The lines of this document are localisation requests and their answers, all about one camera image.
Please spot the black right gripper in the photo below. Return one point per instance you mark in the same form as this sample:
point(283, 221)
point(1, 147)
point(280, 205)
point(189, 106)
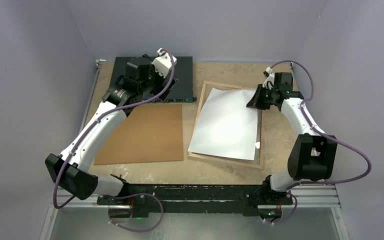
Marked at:
point(256, 102)

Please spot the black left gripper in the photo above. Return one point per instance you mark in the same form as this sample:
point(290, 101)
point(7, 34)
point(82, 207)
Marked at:
point(161, 91)

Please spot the clear acrylic sheet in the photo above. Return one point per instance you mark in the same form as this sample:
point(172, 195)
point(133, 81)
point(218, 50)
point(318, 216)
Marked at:
point(258, 156)

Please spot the large printed photo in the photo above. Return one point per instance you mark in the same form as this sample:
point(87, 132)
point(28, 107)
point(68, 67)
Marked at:
point(225, 126)

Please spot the white wooden picture frame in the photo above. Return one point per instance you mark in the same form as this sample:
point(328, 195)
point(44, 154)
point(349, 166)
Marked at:
point(206, 88)

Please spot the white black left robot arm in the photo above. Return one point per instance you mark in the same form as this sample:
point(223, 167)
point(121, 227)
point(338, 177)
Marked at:
point(69, 169)

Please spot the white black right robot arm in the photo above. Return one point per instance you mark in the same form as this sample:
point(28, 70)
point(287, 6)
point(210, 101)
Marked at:
point(313, 154)

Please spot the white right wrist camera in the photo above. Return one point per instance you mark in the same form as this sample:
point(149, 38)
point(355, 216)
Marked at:
point(269, 78)

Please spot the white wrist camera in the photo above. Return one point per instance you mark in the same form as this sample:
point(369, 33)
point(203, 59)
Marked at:
point(269, 78)
point(163, 62)

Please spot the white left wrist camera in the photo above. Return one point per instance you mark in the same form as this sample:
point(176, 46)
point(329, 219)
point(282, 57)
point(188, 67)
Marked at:
point(163, 62)

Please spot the dark network switch box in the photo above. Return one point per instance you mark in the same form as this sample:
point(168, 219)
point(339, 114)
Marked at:
point(181, 92)

